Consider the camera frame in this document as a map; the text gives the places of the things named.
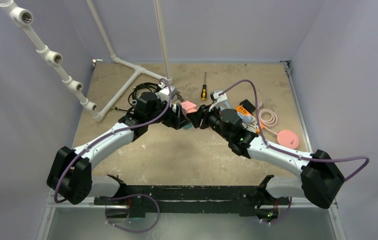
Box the light blue cable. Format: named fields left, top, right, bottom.
left=222, top=100, right=254, bottom=124

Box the teal small block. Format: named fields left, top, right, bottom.
left=182, top=122, right=193, bottom=130

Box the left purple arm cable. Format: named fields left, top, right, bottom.
left=53, top=78, right=173, bottom=235

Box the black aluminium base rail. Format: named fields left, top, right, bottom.
left=94, top=185, right=289, bottom=218

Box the pink round disc charger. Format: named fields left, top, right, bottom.
left=277, top=129, right=300, bottom=150

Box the pink cable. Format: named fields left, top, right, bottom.
left=256, top=105, right=279, bottom=136

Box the white cable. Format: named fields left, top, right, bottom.
left=241, top=121, right=262, bottom=135

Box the orange power strip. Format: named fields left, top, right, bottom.
left=236, top=106, right=264, bottom=133

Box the white PVC pipe frame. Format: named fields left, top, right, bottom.
left=0, top=0, right=172, bottom=122

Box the pink socket block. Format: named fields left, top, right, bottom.
left=181, top=101, right=198, bottom=114

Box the black power adapter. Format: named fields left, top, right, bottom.
left=240, top=99, right=256, bottom=114

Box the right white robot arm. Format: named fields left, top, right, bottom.
left=187, top=105, right=345, bottom=209

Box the yellow black screwdriver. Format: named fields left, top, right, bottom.
left=201, top=72, right=207, bottom=101

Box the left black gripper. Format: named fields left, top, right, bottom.
left=146, top=97, right=189, bottom=129

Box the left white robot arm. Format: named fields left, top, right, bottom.
left=46, top=92, right=192, bottom=205

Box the coiled black cable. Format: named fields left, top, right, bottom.
left=114, top=82, right=163, bottom=114

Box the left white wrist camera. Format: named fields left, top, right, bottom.
left=156, top=82, right=178, bottom=101

